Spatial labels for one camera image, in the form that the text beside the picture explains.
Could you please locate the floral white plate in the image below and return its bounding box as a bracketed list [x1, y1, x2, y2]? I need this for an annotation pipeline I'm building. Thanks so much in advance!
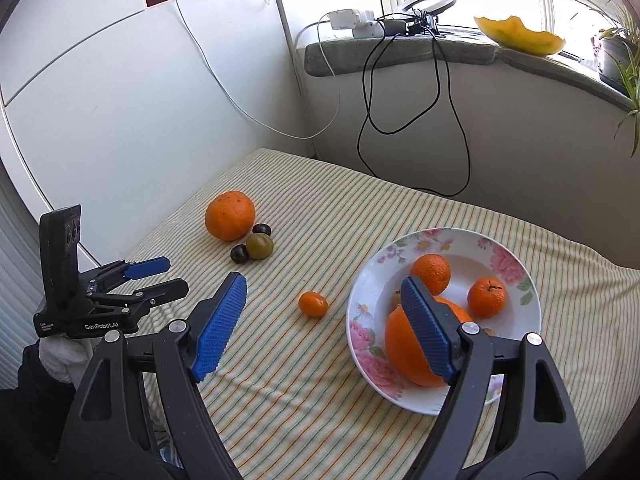
[346, 228, 541, 416]

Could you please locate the grey windowsill mat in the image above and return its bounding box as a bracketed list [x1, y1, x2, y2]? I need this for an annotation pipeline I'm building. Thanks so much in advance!
[303, 37, 632, 112]

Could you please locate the potted spider plant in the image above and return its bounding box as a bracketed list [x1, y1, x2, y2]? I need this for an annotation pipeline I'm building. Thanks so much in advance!
[562, 0, 640, 156]

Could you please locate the ring light stand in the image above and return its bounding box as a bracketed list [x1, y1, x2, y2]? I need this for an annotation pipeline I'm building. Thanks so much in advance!
[378, 0, 457, 38]

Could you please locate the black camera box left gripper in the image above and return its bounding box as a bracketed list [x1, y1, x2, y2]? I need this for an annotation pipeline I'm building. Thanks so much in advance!
[39, 205, 81, 310]

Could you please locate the white gloved left hand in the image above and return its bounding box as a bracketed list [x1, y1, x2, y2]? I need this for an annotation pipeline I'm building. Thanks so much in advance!
[38, 334, 100, 388]

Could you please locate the large orange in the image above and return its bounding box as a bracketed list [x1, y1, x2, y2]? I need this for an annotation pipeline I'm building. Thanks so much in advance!
[385, 305, 446, 388]
[205, 191, 256, 242]

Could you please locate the dark plum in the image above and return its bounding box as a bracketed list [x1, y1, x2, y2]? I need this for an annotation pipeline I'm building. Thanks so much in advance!
[230, 244, 250, 264]
[252, 223, 272, 236]

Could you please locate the black cable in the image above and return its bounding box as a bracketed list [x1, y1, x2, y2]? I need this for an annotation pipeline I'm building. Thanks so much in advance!
[356, 14, 472, 198]

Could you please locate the yellow melon rind bowl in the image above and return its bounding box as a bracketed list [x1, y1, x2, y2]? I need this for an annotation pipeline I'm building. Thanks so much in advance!
[474, 16, 565, 56]

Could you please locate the white power adapter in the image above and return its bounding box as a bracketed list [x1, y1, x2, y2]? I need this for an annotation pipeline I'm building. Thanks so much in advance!
[328, 9, 384, 38]

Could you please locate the small mandarin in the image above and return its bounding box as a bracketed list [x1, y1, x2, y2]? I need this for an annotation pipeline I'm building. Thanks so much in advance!
[468, 278, 506, 318]

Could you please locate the tiny kumquat orange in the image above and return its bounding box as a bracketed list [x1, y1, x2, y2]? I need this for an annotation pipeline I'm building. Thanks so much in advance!
[298, 292, 329, 318]

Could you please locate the green-brown plum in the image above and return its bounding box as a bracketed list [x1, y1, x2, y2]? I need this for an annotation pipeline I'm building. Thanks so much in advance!
[246, 233, 273, 260]

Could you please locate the white cable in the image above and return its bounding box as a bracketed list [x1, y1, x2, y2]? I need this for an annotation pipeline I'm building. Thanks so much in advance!
[167, 0, 342, 141]

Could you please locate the striped table cloth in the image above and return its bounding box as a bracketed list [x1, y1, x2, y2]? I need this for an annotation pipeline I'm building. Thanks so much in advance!
[129, 150, 639, 479]

